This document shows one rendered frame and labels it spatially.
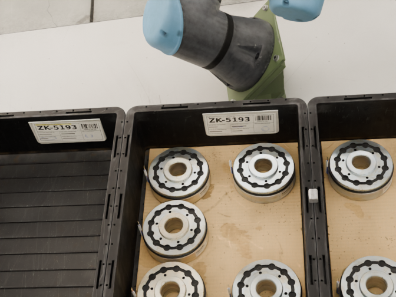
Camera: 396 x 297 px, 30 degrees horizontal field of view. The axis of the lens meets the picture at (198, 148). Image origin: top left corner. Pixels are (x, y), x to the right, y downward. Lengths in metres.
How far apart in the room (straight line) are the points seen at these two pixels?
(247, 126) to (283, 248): 0.22
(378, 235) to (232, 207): 0.24
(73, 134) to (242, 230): 0.34
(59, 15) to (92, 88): 1.31
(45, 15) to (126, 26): 1.22
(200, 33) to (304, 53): 0.31
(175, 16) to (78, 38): 0.43
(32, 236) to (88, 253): 0.11
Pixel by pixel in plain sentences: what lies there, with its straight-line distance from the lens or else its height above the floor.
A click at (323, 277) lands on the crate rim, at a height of 0.93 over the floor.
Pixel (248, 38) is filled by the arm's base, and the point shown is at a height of 0.86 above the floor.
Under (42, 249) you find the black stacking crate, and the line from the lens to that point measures 1.25.
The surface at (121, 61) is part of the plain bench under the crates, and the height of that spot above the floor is 0.70.
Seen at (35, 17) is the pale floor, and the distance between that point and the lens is 2.93.
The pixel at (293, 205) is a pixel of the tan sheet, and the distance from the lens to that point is 1.22.
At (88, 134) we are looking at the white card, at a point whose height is 0.88.
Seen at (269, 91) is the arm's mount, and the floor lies 0.75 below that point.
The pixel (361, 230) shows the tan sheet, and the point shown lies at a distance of 1.19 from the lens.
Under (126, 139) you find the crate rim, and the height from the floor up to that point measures 0.93.
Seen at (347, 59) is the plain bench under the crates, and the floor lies 0.70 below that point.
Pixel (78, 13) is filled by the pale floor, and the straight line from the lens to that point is 2.89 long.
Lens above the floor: 1.85
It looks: 52 degrees down
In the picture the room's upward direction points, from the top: 12 degrees counter-clockwise
